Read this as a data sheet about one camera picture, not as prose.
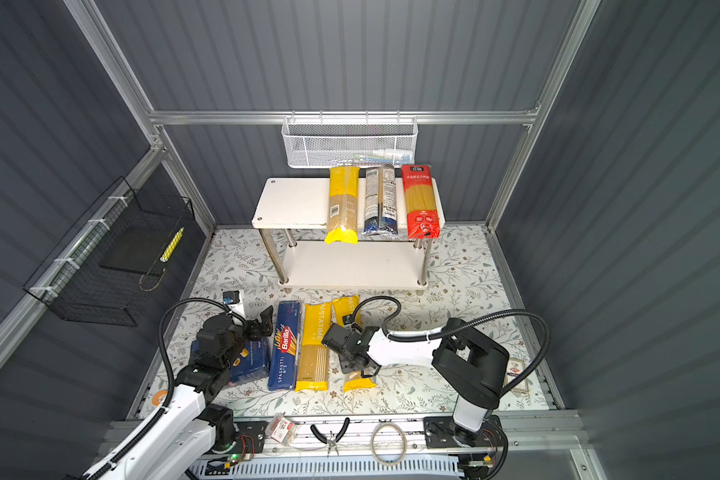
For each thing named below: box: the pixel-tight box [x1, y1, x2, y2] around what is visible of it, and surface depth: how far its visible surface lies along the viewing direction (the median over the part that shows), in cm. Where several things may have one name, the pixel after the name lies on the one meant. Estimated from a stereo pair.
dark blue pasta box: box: [229, 337, 270, 385], surface depth 81 cm
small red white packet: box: [267, 412, 297, 446], surface depth 75 cm
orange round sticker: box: [152, 390, 168, 406], surface depth 82 cm
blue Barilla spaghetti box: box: [268, 301, 301, 391], surface depth 86 cm
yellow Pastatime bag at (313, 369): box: [295, 302, 332, 391], surface depth 87 cm
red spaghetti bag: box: [402, 164, 441, 240], surface depth 77 cm
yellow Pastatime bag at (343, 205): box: [325, 167, 360, 245], surface depth 75 cm
